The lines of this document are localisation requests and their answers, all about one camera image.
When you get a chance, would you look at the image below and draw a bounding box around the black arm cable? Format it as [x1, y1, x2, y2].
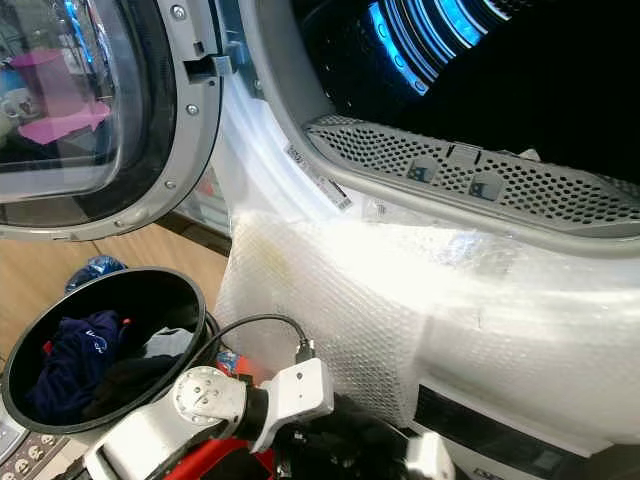
[194, 313, 318, 373]

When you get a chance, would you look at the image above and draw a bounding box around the navy blue garment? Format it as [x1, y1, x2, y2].
[24, 309, 127, 423]

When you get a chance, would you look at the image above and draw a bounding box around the white front-load washing machine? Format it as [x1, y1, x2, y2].
[210, 0, 640, 459]

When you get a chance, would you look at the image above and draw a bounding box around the blue crumpled plastic bag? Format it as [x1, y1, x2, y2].
[64, 254, 132, 297]

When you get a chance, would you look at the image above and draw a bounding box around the round glass washer door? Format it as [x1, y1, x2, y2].
[0, 0, 233, 242]

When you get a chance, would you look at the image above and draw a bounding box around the grey perforated lint filter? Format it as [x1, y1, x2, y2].
[304, 112, 640, 227]

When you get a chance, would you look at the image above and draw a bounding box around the red plastic basket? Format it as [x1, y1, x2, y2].
[160, 434, 283, 480]

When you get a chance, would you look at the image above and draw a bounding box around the black garment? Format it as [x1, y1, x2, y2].
[84, 353, 179, 420]

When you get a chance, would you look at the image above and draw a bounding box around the blue-lit steel washer drum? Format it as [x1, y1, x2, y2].
[292, 0, 640, 183]

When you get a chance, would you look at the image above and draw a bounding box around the light grey garment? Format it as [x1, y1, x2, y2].
[142, 326, 197, 360]

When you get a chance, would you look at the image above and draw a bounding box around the clear bubble wrap sheet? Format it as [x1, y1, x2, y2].
[213, 208, 640, 459]

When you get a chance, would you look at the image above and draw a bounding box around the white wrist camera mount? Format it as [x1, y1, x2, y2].
[404, 431, 457, 480]
[244, 356, 335, 454]

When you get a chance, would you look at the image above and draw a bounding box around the patterned floor mat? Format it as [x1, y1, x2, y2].
[0, 428, 83, 480]

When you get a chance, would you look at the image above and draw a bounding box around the black round laundry bucket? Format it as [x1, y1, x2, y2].
[1, 266, 213, 437]

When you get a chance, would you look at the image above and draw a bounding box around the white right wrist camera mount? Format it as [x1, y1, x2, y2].
[404, 431, 457, 480]

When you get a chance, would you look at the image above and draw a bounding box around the white barcode label sticker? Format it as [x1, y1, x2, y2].
[284, 142, 355, 213]

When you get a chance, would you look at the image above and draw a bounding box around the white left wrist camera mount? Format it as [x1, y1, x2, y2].
[244, 356, 335, 454]

